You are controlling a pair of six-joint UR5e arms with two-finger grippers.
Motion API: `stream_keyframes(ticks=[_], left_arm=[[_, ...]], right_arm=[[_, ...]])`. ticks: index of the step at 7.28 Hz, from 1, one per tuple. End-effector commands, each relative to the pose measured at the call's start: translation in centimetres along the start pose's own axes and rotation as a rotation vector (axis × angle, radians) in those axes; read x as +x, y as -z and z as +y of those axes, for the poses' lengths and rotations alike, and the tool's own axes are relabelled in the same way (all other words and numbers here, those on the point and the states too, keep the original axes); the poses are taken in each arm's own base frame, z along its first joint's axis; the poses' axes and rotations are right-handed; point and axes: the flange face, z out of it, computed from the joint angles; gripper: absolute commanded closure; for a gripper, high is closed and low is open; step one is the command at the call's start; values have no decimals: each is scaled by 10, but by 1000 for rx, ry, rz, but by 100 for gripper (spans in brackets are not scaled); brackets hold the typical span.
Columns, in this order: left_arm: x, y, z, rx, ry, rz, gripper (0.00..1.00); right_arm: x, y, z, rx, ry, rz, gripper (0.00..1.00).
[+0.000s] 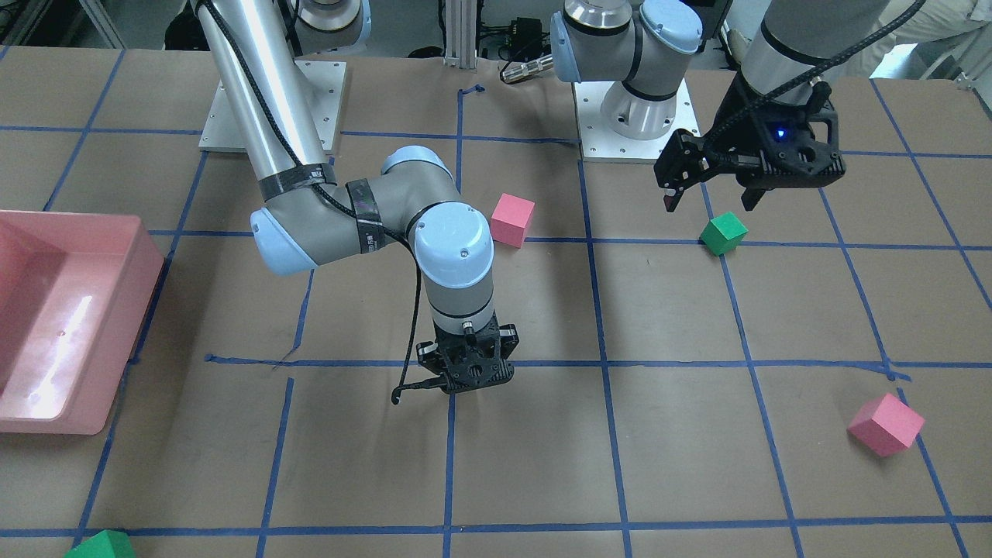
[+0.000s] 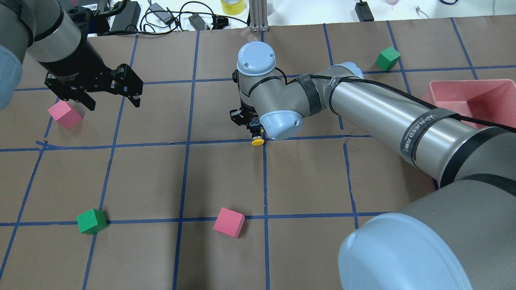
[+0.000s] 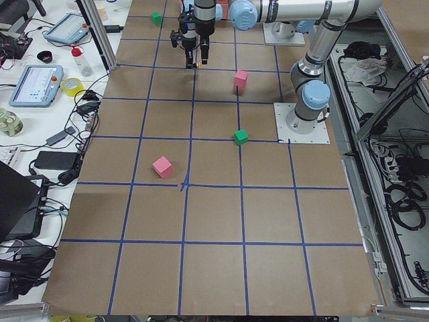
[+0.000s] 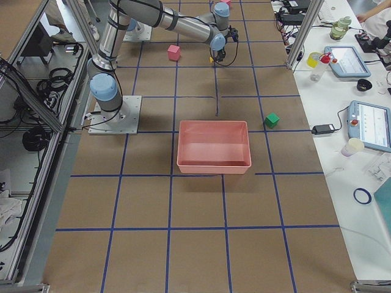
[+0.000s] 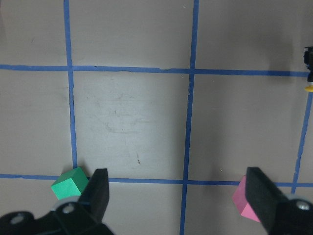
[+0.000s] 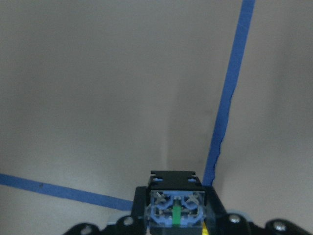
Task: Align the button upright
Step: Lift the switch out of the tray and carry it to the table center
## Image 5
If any pink cube tilted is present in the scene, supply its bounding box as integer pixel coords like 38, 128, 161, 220
232, 176, 260, 223

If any green cube centre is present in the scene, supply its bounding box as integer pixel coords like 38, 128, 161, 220
51, 167, 89, 200

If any yellow push button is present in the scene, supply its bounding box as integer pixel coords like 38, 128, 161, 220
304, 46, 313, 93

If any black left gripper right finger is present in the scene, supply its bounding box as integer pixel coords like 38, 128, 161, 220
245, 167, 289, 230

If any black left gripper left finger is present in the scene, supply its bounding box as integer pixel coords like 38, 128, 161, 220
78, 168, 110, 223

